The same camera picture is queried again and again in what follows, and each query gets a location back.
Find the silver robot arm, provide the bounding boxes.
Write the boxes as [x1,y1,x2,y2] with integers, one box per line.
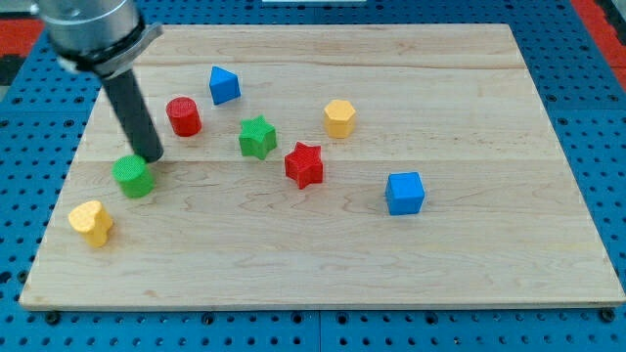
[31,0,163,79]

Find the red star block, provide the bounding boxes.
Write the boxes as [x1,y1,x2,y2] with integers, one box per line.
[284,142,324,190]

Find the green star block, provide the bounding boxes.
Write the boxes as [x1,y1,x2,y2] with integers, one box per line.
[239,115,277,160]

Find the light wooden board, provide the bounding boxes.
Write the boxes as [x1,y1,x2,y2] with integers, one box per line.
[20,24,625,311]

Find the yellow hexagon block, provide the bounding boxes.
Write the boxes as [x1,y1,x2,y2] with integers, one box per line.
[324,100,356,139]

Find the blue cube block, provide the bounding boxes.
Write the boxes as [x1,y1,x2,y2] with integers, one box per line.
[385,172,425,215]

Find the blue triangle block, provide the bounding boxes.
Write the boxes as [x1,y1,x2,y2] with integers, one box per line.
[208,66,241,105]

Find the red cylinder block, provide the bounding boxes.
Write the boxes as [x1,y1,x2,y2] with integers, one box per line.
[165,97,201,137]

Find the green cylinder block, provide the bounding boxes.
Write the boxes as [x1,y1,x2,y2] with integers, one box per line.
[112,154,155,198]

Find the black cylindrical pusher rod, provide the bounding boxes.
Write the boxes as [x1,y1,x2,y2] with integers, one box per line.
[102,69,163,163]

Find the yellow heart block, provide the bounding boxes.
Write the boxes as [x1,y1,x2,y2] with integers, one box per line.
[67,200,113,247]

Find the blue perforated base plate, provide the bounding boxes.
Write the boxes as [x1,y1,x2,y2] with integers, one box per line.
[1,0,625,351]

